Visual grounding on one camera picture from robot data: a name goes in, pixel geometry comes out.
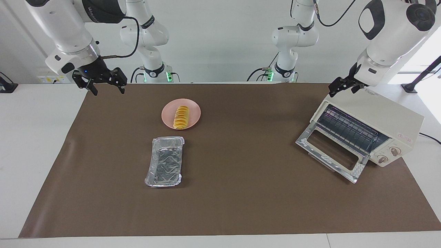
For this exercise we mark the green lit base plug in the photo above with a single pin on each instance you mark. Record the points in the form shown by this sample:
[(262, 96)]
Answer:
[(270, 75), (169, 75)]

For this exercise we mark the glass oven door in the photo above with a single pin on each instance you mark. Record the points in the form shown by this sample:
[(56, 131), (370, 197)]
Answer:
[(330, 151)]

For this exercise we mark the pink round plate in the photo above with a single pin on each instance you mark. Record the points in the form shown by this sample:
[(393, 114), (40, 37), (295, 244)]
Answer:
[(168, 117)]

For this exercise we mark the white toaster oven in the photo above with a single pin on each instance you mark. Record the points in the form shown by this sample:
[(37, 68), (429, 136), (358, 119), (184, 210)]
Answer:
[(382, 110)]

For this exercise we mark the beige oven knob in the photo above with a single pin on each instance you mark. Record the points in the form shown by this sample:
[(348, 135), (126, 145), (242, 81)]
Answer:
[(382, 159), (395, 151)]

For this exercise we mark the white wall socket box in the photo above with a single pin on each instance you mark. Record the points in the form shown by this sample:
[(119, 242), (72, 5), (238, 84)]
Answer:
[(51, 78)]

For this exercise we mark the black stand base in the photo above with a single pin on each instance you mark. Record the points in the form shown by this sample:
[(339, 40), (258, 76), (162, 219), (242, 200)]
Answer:
[(7, 86)]

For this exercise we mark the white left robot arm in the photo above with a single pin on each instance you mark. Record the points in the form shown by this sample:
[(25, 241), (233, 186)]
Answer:
[(389, 38)]

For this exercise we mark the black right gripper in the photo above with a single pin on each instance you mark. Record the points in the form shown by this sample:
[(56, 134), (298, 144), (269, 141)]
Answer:
[(98, 73)]

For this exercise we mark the sliced yellow bread loaf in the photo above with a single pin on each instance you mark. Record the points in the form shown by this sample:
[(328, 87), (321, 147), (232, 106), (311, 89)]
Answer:
[(181, 117)]

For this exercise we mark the brown table mat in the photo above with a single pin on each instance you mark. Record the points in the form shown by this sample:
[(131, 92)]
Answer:
[(241, 193)]

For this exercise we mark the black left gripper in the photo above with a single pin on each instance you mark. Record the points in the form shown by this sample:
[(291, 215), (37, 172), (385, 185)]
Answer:
[(348, 82)]

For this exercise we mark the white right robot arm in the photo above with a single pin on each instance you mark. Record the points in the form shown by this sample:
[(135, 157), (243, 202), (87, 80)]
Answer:
[(65, 31)]

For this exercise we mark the aluminium foil tray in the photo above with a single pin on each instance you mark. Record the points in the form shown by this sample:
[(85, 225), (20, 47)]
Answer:
[(165, 165)]

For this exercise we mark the black slanted camera stand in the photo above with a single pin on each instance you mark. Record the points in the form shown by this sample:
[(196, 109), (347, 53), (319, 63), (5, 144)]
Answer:
[(422, 77)]

